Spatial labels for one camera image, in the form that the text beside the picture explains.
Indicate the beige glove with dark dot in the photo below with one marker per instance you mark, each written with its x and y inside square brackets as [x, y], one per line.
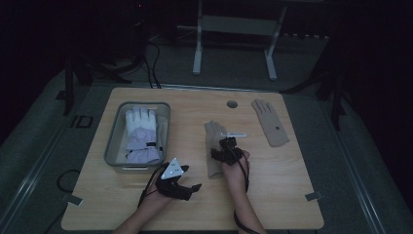
[271, 126]

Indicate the round grey desk grommet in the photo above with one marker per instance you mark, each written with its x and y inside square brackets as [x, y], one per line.
[232, 104]

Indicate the black square floor frame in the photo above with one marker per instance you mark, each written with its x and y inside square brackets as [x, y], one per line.
[84, 121]

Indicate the black tripod stand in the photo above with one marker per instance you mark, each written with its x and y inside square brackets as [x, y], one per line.
[334, 94]
[81, 71]

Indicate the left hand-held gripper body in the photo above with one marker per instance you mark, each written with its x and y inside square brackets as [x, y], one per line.
[172, 183]

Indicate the plain beige glove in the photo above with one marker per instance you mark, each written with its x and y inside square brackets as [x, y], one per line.
[213, 136]

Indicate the white metal desk frame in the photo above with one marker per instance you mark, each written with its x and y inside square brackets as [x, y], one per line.
[237, 25]

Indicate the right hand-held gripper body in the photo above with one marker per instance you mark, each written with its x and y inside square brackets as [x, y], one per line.
[229, 154]

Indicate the grey plastic bin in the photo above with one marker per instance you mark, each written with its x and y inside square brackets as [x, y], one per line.
[113, 143]

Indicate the person's left hand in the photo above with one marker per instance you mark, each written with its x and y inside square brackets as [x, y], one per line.
[156, 199]

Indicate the power strip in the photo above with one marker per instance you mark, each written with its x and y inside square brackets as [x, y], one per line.
[305, 36]

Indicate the person's right hand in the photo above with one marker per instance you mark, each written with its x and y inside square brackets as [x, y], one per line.
[235, 174]

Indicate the lavender and white ski glove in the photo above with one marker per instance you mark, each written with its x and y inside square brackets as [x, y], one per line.
[141, 136]

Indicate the grey tape strip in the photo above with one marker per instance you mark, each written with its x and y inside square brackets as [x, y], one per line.
[313, 196]
[72, 199]

